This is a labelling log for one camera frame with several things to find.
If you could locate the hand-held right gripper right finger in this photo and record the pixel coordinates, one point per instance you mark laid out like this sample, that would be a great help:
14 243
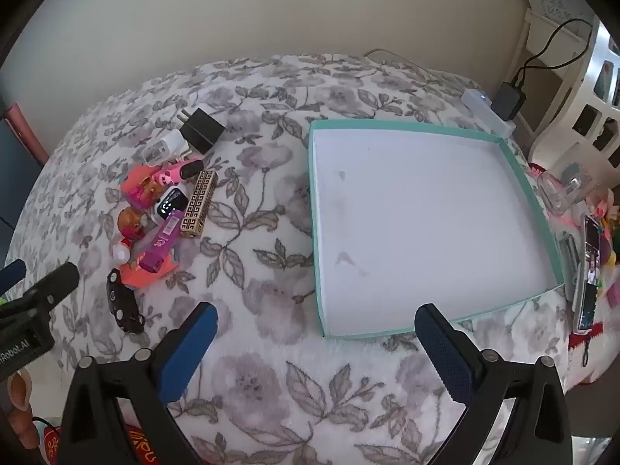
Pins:
448 358

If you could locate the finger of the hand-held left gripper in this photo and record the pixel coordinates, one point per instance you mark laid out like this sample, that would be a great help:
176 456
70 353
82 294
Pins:
12 273
51 281

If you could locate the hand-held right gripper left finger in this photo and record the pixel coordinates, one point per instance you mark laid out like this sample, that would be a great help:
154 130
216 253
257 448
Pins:
191 348

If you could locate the small red glue bottle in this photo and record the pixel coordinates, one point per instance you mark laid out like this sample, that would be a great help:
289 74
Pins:
121 253

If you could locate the black toy car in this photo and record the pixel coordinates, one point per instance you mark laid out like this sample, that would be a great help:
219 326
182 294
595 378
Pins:
123 305

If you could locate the orange blue toy knife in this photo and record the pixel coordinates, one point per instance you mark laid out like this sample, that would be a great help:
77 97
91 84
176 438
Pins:
133 276

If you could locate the purple lighter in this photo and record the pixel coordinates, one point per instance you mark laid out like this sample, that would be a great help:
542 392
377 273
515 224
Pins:
160 242

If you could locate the brown pink dog toy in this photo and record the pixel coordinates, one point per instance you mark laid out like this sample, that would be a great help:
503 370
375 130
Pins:
138 189

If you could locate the teal cardboard box tray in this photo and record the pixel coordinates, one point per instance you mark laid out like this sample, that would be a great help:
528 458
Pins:
426 218

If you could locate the gold patterned lighter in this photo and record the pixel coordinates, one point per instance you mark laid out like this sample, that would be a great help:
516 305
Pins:
198 203

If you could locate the pink smartwatch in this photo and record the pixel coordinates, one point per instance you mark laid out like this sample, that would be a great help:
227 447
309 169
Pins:
174 172

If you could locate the white plug charger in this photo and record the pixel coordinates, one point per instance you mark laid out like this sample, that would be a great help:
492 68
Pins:
167 147

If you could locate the black plug charger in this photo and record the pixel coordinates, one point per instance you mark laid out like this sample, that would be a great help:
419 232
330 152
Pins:
203 131

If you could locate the person's left hand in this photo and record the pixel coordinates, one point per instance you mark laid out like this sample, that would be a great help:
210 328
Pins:
22 397

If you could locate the dark blue panel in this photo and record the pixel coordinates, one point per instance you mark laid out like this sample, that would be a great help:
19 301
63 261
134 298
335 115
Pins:
14 179

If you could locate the red printed packet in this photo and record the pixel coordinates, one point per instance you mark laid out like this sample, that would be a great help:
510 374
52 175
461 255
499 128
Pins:
48 445

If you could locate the floral fleece blanket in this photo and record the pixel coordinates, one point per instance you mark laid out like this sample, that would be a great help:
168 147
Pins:
271 232

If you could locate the pink board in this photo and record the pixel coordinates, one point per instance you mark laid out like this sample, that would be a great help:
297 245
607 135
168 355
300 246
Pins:
24 131

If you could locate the grey phone stand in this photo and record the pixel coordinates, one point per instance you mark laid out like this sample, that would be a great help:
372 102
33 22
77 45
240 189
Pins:
569 261

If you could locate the smartphone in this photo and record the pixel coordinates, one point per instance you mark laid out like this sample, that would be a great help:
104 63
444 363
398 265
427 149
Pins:
588 276

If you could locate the pile of colourful small toys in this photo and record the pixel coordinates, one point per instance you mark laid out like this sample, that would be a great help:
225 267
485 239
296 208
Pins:
610 252

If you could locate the clear plastic cup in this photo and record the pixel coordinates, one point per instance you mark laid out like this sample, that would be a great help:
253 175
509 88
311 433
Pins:
557 193

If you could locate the white power strip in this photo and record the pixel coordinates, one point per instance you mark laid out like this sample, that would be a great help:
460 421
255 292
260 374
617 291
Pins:
484 106

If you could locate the black power adapter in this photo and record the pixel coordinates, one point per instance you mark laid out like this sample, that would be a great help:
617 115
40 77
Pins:
511 100

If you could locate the white cutout furniture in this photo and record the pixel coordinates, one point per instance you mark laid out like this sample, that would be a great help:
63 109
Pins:
581 92

